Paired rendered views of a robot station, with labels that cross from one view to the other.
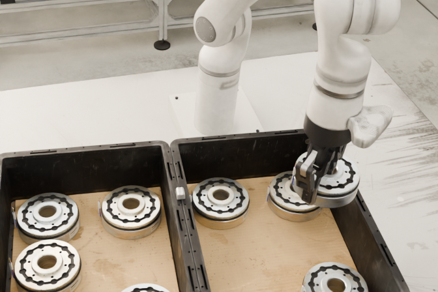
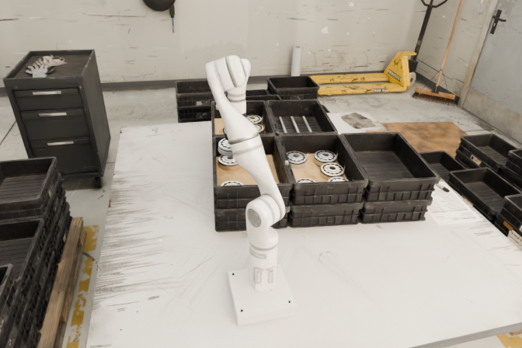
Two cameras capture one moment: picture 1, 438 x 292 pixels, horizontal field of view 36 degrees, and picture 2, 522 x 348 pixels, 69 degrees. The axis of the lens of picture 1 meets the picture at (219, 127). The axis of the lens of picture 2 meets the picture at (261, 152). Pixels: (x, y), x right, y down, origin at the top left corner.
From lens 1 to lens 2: 2.09 m
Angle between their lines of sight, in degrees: 110
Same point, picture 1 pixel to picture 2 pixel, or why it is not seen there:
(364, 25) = not seen: hidden behind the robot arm
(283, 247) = (242, 179)
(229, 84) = not seen: hidden behind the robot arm
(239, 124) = (244, 280)
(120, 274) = (305, 174)
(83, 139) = (348, 287)
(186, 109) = (282, 291)
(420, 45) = not seen: outside the picture
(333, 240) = (221, 179)
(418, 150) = (123, 272)
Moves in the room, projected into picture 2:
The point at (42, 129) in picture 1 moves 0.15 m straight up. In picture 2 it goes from (380, 297) to (389, 266)
